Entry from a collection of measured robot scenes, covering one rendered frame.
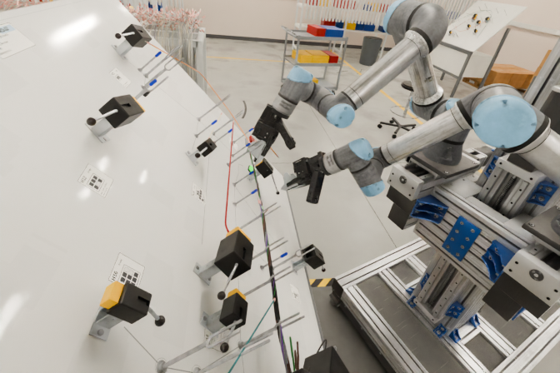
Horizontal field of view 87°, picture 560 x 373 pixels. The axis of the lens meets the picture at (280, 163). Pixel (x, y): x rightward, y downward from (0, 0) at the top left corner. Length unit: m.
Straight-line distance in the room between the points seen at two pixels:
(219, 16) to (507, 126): 8.50
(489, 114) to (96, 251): 0.83
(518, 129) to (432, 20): 0.40
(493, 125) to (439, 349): 1.37
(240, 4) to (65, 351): 8.78
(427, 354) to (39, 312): 1.74
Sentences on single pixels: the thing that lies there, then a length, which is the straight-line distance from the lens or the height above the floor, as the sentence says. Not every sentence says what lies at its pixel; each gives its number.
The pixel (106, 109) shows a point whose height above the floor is 1.51.
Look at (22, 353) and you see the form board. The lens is 0.44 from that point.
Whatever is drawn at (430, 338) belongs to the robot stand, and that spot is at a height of 0.21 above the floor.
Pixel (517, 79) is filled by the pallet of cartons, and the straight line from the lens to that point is 8.25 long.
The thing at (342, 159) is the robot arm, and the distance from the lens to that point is 0.97.
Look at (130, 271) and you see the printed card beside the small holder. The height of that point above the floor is 1.34.
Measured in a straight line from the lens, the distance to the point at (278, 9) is 9.11.
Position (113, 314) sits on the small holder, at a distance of 0.44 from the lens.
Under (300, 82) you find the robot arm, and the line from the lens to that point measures 0.97.
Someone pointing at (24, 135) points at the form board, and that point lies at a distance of 0.57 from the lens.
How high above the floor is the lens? 1.75
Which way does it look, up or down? 33 degrees down
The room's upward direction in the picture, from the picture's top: 7 degrees clockwise
